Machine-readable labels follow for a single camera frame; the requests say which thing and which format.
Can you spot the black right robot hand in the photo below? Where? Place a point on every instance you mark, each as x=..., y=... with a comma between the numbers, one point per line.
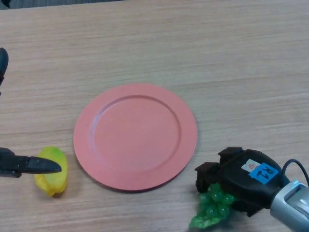
x=246, y=188

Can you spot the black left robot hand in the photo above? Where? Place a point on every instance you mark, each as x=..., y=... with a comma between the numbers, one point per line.
x=41, y=166

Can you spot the green grapes bunch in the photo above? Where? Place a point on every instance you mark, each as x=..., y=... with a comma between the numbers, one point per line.
x=214, y=207

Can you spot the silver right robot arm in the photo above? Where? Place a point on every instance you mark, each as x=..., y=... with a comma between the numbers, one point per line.
x=292, y=205

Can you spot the pink round plate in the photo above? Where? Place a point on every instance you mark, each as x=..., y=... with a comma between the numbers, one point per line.
x=135, y=137

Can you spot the yellow green starfruit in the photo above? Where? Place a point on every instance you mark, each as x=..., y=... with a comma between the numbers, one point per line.
x=54, y=182

